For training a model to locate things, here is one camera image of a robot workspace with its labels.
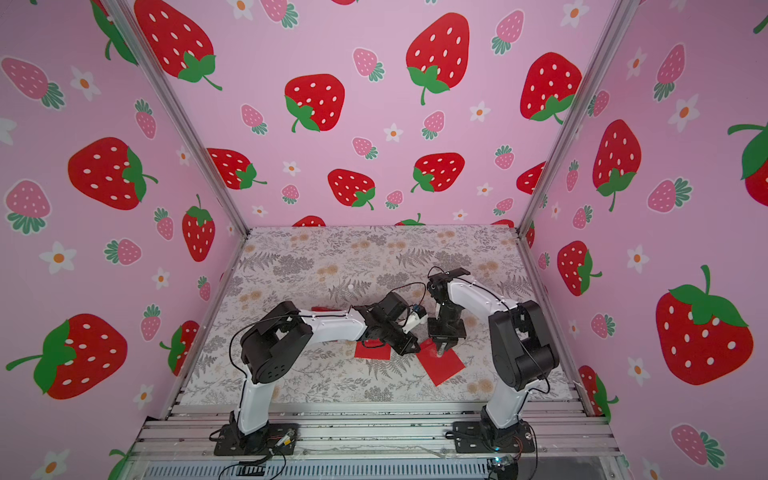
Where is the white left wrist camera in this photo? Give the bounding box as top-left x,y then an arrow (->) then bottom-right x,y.
402,305 -> 428,333

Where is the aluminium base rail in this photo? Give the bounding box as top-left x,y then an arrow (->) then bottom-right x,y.
122,400 -> 630,479

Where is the aluminium frame post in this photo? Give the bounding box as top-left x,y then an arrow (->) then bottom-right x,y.
105,0 -> 250,238
517,0 -> 639,239

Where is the red envelope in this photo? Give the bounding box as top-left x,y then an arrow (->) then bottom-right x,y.
354,340 -> 391,361
310,306 -> 343,314
417,340 -> 466,386

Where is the aluminium right rear frame post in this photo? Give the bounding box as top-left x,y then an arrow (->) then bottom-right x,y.
517,0 -> 639,239

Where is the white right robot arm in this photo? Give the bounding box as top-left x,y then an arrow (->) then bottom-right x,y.
427,268 -> 559,455

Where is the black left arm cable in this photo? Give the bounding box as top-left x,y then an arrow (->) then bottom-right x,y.
383,281 -> 428,313

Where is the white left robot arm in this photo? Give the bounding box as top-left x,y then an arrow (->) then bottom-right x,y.
210,291 -> 427,457

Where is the aluminium left rear frame post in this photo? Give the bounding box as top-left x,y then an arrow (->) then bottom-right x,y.
105,0 -> 250,238

